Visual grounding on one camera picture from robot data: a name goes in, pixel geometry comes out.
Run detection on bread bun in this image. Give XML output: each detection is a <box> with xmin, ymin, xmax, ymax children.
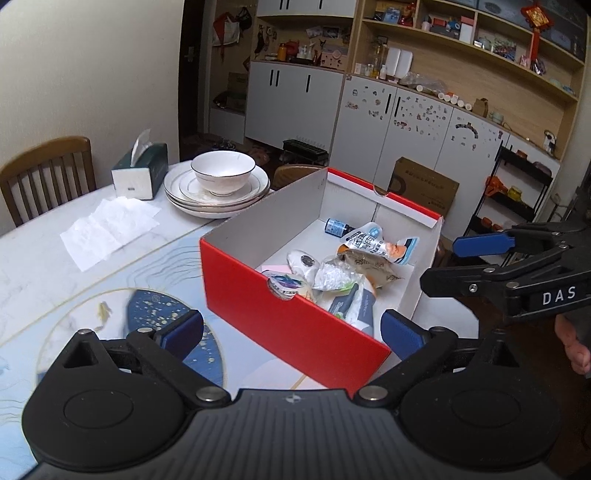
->
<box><xmin>268</xmin><ymin>272</ymin><xmax>315</xmax><ymax>302</ymax></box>

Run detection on hanging red and white bag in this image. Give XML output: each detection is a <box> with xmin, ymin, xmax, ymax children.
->
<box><xmin>212</xmin><ymin>7</ymin><xmax>254</xmax><ymax>48</ymax></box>

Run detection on brown wooden chair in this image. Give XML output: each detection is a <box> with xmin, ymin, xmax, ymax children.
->
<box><xmin>0</xmin><ymin>136</ymin><xmax>98</xmax><ymax>228</ymax></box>
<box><xmin>272</xmin><ymin>164</ymin><xmax>325</xmax><ymax>191</ymax></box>

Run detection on person's right hand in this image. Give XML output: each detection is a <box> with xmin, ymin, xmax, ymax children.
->
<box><xmin>554</xmin><ymin>318</ymin><xmax>591</xmax><ymax>375</ymax></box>

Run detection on white wooden cabinet unit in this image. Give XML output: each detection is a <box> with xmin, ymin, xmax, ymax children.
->
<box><xmin>245</xmin><ymin>0</ymin><xmax>587</xmax><ymax>222</ymax></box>

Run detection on black metal rack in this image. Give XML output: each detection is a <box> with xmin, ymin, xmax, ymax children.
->
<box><xmin>464</xmin><ymin>148</ymin><xmax>555</xmax><ymax>237</ymax></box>

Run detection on dark tissue box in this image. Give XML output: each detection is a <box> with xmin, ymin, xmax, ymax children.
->
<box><xmin>111</xmin><ymin>129</ymin><xmax>169</xmax><ymax>201</ymax></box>

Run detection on white tooth plush toy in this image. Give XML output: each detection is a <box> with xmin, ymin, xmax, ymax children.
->
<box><xmin>286</xmin><ymin>249</ymin><xmax>320</xmax><ymax>278</ymax></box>

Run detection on red cardboard box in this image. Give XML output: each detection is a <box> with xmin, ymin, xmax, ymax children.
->
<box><xmin>199</xmin><ymin>167</ymin><xmax>444</xmax><ymax>386</ymax></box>

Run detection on gold foil snack bag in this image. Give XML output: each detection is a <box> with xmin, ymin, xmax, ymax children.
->
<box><xmin>337</xmin><ymin>253</ymin><xmax>402</xmax><ymax>288</ymax></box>

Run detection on brown cardboard box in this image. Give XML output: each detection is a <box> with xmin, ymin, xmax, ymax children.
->
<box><xmin>392</xmin><ymin>157</ymin><xmax>460</xmax><ymax>217</ymax></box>

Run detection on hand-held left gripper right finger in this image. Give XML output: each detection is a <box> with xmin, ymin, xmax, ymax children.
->
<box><xmin>353</xmin><ymin>309</ymin><xmax>529</xmax><ymax>408</ymax></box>

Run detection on white paper napkin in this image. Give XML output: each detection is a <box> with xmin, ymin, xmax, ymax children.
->
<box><xmin>60</xmin><ymin>196</ymin><xmax>161</xmax><ymax>272</ymax></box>

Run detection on white marble desktop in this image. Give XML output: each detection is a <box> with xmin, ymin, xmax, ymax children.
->
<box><xmin>0</xmin><ymin>161</ymin><xmax>481</xmax><ymax>480</ymax></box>

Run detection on white plastic bag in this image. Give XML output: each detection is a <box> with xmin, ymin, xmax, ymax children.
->
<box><xmin>315</xmin><ymin>263</ymin><xmax>365</xmax><ymax>292</ymax></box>

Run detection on white gold-rimmed bowl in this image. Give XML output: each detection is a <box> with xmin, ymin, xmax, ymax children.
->
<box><xmin>191</xmin><ymin>150</ymin><xmax>256</xmax><ymax>196</ymax></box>

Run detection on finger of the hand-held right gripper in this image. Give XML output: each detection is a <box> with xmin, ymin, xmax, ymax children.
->
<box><xmin>420</xmin><ymin>249</ymin><xmax>578</xmax><ymax>299</ymax></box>
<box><xmin>452</xmin><ymin>220</ymin><xmax>591</xmax><ymax>257</ymax></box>

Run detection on orange and white snack packet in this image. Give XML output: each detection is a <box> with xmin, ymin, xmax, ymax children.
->
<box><xmin>339</xmin><ymin>222</ymin><xmax>420</xmax><ymax>266</ymax></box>

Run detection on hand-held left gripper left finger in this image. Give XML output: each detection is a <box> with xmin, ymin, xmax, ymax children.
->
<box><xmin>58</xmin><ymin>309</ymin><xmax>230</xmax><ymax>408</ymax></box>

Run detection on red knot ornament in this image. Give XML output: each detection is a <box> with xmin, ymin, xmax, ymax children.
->
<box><xmin>522</xmin><ymin>2</ymin><xmax>552</xmax><ymax>70</ymax></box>

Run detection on grey white tissue pack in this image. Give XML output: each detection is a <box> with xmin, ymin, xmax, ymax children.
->
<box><xmin>323</xmin><ymin>284</ymin><xmax>377</xmax><ymax>334</ymax></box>

